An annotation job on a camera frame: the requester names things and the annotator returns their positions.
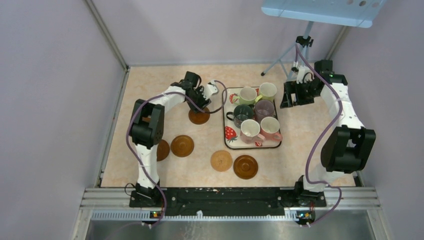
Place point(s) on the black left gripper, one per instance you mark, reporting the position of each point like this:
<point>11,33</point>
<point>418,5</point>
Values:
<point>203,103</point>

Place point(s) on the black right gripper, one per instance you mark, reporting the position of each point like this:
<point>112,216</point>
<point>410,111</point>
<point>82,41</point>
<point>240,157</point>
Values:
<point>292,87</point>

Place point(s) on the dark brown wooden coaster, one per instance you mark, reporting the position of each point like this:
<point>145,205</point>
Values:
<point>198,118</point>

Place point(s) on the dark green mug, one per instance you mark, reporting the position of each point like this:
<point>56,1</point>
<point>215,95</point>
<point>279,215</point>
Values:
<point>240,114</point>

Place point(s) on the woven rattan coaster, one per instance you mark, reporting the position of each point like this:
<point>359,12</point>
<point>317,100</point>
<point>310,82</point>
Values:
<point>221,160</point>

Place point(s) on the dark brown round coaster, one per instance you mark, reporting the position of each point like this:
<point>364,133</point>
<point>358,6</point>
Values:
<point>245,167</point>

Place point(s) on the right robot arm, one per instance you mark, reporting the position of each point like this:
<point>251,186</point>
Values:
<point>349,145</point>

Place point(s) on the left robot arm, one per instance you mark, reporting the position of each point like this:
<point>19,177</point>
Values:
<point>146,127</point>

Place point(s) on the yellow-green mug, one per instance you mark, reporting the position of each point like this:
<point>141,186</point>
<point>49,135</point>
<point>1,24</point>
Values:
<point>266,91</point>

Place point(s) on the purple mug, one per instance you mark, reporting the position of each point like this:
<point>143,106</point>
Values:
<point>264,108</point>

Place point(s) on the light green mug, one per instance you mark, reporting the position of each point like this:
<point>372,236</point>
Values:
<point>246,96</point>

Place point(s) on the pale pink mug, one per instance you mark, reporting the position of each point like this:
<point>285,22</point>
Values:
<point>250,132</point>

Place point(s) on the light blue tripod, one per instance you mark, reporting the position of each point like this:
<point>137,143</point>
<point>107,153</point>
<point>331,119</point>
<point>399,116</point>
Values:
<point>303,42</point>

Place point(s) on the light blue panel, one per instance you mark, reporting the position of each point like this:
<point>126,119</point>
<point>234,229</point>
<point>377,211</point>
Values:
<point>350,13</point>

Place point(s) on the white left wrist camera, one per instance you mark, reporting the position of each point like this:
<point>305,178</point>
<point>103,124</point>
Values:
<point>210,89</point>

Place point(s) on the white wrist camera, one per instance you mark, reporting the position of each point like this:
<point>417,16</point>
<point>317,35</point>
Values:
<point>210,89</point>
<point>303,74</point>

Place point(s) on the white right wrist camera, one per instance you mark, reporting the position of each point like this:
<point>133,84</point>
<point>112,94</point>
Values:
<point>303,74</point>

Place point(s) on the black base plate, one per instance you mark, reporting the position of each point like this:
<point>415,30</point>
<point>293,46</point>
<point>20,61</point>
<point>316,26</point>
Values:
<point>228,201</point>

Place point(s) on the aluminium frame rail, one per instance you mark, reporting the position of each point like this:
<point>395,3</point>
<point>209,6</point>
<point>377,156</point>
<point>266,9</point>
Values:
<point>351,213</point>

